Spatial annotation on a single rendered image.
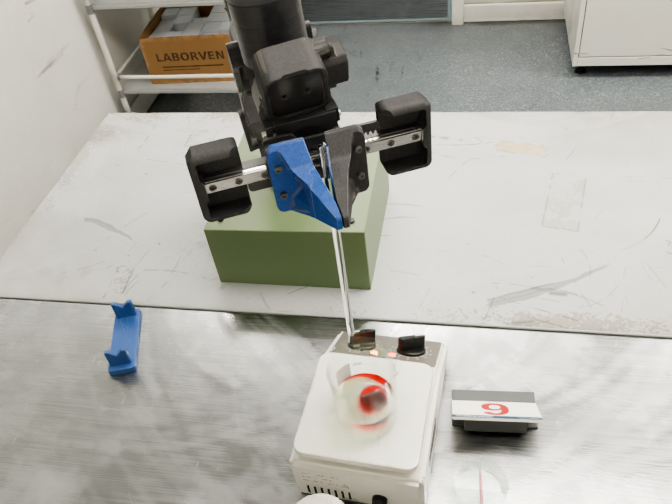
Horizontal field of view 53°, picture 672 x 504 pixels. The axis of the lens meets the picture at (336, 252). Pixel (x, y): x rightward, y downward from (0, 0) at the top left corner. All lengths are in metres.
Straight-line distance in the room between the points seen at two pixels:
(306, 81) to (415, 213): 0.53
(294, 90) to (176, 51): 2.36
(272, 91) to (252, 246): 0.41
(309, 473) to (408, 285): 0.32
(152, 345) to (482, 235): 0.47
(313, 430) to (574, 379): 0.31
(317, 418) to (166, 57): 2.34
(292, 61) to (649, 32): 2.65
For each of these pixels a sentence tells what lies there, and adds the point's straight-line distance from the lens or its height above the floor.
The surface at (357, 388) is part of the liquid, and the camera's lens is 0.65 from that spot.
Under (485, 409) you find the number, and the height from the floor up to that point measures 0.92.
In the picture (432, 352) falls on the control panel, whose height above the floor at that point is 0.95.
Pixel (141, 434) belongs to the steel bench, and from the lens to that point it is 0.82.
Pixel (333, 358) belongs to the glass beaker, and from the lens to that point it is 0.62.
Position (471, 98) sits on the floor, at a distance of 2.98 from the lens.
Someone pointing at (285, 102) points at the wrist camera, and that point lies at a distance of 0.50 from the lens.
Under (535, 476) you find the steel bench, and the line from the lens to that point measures 0.74.
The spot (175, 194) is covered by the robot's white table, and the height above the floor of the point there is 0.90.
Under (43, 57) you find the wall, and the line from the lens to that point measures 2.66.
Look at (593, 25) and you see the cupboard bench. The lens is 3.02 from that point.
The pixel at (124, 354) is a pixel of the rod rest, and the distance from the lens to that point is 0.86.
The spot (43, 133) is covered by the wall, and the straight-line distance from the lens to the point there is 2.62.
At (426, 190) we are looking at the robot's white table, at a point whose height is 0.90.
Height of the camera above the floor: 1.55
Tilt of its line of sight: 43 degrees down
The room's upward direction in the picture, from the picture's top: 9 degrees counter-clockwise
